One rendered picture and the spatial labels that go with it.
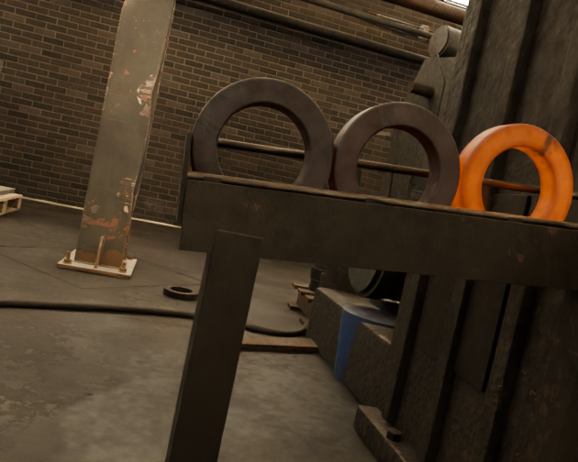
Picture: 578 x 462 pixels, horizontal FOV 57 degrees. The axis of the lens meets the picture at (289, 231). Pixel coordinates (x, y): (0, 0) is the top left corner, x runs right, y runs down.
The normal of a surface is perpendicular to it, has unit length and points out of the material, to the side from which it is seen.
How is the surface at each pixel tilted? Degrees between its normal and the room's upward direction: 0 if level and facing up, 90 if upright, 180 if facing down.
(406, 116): 90
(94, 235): 90
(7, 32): 90
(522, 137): 90
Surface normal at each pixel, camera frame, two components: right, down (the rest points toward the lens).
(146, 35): 0.20, 0.10
